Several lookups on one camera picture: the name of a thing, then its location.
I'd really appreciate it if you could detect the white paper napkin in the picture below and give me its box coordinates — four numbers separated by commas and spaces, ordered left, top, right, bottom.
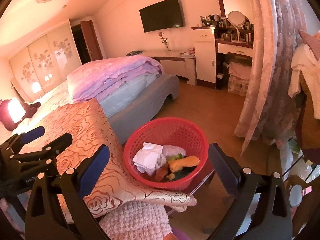
132, 142, 163, 170

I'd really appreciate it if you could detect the white tissue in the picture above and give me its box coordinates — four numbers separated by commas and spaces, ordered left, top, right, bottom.
143, 154, 167, 176

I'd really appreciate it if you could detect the brown wrapper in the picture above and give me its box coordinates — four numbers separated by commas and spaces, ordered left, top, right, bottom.
155, 165, 169, 182

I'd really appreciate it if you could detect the clear plastic bag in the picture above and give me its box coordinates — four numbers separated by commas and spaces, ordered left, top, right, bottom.
162, 145, 186, 158

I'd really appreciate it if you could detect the yellow plastic comb packaging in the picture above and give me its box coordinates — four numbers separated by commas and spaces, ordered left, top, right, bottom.
168, 155, 200, 173

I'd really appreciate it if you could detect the dark plush toy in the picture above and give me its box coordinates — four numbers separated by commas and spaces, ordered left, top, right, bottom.
0, 99, 42, 132

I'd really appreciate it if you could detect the orange rose pattern bedspread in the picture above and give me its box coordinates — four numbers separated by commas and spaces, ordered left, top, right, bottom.
21, 99, 197, 217

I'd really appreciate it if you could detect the glowing bedside lamp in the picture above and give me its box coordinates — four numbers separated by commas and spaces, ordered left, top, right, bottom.
8, 98, 26, 124

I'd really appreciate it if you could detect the folded pink purple quilt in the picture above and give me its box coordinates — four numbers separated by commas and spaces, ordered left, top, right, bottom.
67, 55, 164, 102

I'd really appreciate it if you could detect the floral sliding wardrobe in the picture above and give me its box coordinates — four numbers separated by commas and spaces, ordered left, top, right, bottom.
9, 22, 82, 102

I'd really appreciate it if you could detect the light blue folded blanket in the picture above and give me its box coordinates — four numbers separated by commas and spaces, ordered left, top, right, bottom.
99, 73, 159, 118

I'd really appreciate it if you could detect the brown wooden door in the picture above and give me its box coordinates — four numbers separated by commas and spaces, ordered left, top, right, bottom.
80, 20, 103, 61

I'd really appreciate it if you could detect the red plastic mesh basket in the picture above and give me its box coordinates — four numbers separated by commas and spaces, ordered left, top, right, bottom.
123, 117, 209, 191

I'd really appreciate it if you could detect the floral pink curtain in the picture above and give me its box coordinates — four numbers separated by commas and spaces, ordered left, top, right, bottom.
234, 0, 319, 151

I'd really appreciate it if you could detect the white low tv desk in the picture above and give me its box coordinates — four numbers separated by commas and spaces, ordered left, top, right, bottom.
142, 50, 197, 86

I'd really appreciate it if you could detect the rose in vase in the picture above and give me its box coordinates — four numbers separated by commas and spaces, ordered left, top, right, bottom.
158, 31, 170, 51

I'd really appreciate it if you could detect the white hanging garment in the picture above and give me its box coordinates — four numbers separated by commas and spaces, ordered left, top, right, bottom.
288, 43, 319, 120

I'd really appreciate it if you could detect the white cabinet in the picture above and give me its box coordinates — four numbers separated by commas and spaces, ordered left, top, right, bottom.
191, 27, 216, 83

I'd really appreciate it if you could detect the dressing table with drawer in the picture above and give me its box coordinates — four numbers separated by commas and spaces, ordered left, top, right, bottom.
214, 17, 254, 57

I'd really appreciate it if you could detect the round white vanity mirror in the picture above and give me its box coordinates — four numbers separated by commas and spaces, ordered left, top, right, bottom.
227, 11, 246, 43

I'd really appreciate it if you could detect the grey bed frame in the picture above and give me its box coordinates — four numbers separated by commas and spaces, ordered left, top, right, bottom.
108, 74, 180, 145

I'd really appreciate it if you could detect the wall mounted black television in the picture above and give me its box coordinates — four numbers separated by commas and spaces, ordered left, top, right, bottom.
139, 0, 184, 33

